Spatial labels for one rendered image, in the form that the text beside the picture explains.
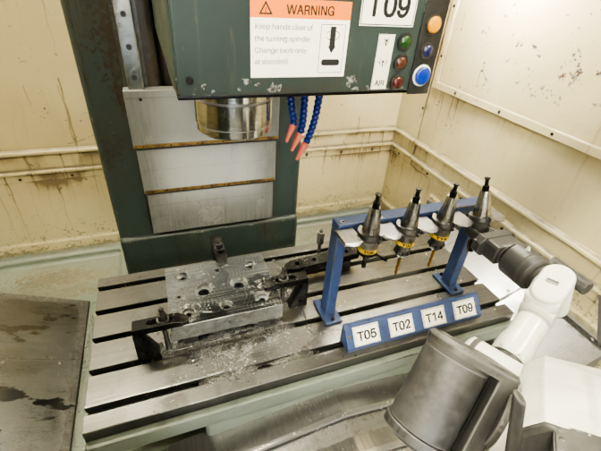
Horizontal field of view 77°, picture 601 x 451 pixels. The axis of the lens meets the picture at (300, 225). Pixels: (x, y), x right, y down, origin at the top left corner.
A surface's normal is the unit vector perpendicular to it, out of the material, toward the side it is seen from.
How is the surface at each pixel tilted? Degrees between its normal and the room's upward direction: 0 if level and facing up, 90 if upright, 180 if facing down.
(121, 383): 0
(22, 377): 24
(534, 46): 90
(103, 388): 0
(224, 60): 90
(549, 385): 19
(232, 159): 90
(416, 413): 49
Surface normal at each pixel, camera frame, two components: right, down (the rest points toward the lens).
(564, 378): -0.04, -0.96
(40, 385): 0.44, -0.81
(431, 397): -0.45, -0.25
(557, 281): -0.32, -0.70
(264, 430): -0.06, -0.80
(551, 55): -0.94, 0.14
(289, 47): 0.34, 0.55
